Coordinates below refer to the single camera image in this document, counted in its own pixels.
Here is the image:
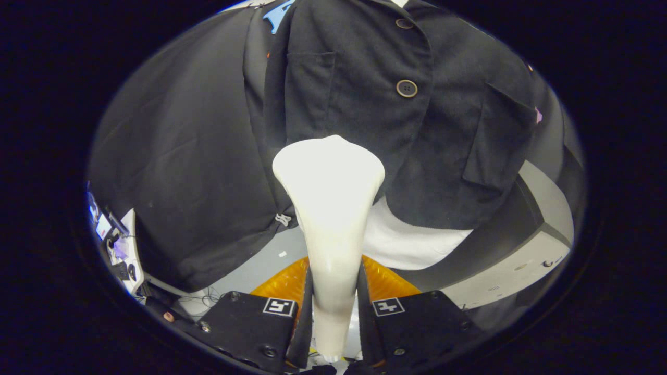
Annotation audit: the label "black backdrop cloth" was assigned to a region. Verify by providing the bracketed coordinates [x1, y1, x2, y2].
[86, 4, 585, 293]

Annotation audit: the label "white cluttered side table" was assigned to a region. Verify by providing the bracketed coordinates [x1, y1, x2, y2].
[86, 182, 150, 298]

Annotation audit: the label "black suit jacket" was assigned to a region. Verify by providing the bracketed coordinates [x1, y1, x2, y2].
[261, 0, 539, 233]

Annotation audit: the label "grey beige cabinet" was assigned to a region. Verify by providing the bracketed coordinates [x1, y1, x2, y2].
[401, 159, 577, 311]

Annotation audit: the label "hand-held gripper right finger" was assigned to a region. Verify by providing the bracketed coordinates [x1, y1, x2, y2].
[359, 255, 481, 372]

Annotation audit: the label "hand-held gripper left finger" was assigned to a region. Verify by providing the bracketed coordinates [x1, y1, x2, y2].
[187, 256, 314, 373]

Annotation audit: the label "thin black floor cables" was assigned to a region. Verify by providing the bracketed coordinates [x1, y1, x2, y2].
[177, 286, 226, 309]

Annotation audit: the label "white mannequin torso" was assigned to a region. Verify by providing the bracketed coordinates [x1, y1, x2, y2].
[364, 194, 476, 272]

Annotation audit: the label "white garment steamer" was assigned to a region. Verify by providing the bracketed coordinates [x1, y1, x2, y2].
[272, 134, 387, 364]

